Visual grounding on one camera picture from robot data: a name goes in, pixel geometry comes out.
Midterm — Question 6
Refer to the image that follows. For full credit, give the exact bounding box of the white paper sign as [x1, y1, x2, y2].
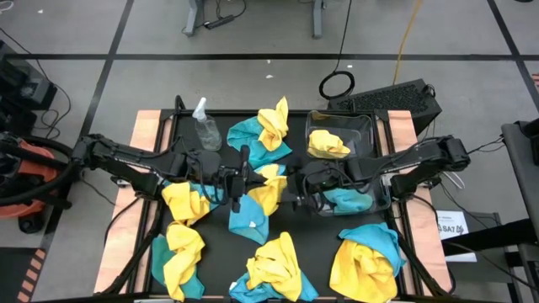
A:
[435, 210, 478, 263]

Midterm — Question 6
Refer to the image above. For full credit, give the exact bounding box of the grey desk leg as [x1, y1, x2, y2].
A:
[182, 0, 204, 37]
[311, 0, 326, 40]

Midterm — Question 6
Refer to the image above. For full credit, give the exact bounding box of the black power strip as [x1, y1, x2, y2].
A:
[203, 13, 236, 31]

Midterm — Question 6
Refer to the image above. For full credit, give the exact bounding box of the yellow microfiber towel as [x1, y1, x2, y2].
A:
[257, 96, 290, 152]
[247, 163, 289, 217]
[245, 231, 303, 302]
[161, 181, 211, 227]
[307, 129, 352, 160]
[328, 239, 400, 303]
[163, 221, 207, 302]

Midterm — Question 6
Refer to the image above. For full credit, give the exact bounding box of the blue microfiber towel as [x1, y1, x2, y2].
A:
[228, 271, 320, 303]
[151, 234, 206, 301]
[227, 116, 293, 170]
[228, 193, 270, 247]
[323, 187, 375, 215]
[191, 182, 225, 211]
[338, 222, 407, 278]

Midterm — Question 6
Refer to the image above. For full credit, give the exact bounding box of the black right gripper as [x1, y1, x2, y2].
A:
[286, 157, 340, 208]

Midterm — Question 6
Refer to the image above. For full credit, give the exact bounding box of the orange and black vacuum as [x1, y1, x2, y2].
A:
[0, 130, 83, 235]

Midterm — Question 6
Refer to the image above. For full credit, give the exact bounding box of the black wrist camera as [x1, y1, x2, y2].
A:
[306, 167, 336, 193]
[216, 167, 242, 193]

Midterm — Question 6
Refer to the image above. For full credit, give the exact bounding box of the black coiled floor cable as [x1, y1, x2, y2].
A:
[318, 0, 356, 101]

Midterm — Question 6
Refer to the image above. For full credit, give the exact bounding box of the black table frame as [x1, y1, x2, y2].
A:
[100, 94, 456, 303]

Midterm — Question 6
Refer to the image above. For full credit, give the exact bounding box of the wooden table side board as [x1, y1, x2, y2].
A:
[386, 109, 454, 295]
[93, 109, 163, 295]

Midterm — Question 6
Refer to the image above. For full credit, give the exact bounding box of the yellow floor cable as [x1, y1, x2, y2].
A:
[392, 0, 424, 86]

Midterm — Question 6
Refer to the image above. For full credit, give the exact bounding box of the black metal stand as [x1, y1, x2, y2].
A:
[440, 229, 539, 303]

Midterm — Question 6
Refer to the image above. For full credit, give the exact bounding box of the clear plastic spray bottle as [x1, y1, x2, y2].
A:
[192, 97, 223, 152]

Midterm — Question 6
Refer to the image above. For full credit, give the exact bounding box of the black equipment box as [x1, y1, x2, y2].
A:
[0, 40, 59, 136]

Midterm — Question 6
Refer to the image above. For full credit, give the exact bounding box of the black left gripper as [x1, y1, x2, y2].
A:
[212, 145, 268, 214]

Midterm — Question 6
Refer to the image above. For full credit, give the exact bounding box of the clear plastic basket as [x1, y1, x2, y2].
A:
[313, 159, 393, 218]
[305, 109, 376, 162]

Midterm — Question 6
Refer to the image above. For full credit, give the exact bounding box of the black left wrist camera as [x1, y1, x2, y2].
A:
[216, 167, 242, 193]

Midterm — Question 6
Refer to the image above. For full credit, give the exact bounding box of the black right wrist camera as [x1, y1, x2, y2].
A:
[306, 167, 336, 193]

